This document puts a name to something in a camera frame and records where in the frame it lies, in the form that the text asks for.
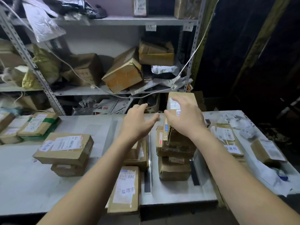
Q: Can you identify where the person's right hand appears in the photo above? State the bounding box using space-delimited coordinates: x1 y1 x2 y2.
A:
164 96 208 139

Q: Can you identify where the person's left hand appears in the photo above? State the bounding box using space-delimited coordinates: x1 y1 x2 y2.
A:
122 103 160 141

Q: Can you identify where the tall taped cardboard box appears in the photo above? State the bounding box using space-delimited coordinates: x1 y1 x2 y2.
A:
163 92 197 153

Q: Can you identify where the person's right forearm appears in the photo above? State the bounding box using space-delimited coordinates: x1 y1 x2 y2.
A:
187 128 300 225

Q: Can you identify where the person's left forearm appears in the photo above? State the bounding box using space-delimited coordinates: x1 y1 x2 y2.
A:
35 133 148 225

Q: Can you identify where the worn cardboard box red sticker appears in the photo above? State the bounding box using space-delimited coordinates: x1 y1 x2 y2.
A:
156 126 197 160

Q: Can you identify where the cardboard box with torn label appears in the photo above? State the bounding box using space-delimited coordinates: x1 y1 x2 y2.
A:
124 135 150 172

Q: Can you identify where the white crumpled plastic bag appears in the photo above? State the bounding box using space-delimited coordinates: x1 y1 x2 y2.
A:
151 65 181 76

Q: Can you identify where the white mailer red print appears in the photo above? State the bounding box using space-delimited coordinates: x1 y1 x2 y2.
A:
93 99 119 115

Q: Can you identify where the squat cardboard box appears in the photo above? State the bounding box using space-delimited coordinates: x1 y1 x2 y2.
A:
158 156 192 181

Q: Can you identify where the crushed cardboard box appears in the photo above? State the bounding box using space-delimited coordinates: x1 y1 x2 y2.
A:
101 47 144 94

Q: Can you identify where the dented taped cardboard box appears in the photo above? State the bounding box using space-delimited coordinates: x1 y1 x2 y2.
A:
138 40 175 66

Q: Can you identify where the flat cardboard box barcode label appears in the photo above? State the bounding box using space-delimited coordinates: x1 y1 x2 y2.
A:
209 124 245 159

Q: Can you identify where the cardboard box handwritten white label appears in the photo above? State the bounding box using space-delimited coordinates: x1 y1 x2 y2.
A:
107 166 141 214

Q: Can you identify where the crumpled white mailer bag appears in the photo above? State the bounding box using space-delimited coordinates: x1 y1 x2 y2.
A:
239 121 256 140

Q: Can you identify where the brown cardboard box printed side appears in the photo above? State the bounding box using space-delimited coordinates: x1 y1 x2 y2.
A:
61 53 103 87

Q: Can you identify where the large cardboard box white label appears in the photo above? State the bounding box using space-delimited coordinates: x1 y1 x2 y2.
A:
32 133 94 168

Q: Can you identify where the small flat cardboard box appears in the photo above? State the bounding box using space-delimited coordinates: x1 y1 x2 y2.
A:
51 162 88 177

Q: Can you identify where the small cardboard box white label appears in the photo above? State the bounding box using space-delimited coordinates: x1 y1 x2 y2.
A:
250 139 288 166

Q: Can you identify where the grey metal shelving unit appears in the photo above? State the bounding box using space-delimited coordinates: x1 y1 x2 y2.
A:
0 0 208 116

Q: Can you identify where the cardboard box with brown tape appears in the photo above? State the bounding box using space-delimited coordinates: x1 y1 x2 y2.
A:
174 0 202 20

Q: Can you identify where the green wrapped parcel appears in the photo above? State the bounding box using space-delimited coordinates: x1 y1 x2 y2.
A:
20 117 62 142

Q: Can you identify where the flat cardboard box green tape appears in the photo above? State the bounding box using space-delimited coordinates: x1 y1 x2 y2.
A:
17 112 59 137

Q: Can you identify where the white plastic bag blue print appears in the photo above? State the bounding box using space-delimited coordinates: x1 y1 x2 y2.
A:
254 161 294 198

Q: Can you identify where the gold foil bag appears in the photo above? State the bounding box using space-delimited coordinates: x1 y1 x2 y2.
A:
22 44 62 90

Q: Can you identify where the black plastic bag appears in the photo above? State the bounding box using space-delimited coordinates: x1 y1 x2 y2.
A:
43 0 108 20

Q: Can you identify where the silver grey mailer bag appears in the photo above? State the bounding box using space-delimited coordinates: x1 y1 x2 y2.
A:
22 0 66 43

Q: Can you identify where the white cable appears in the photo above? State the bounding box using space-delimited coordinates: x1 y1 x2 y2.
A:
0 0 221 99

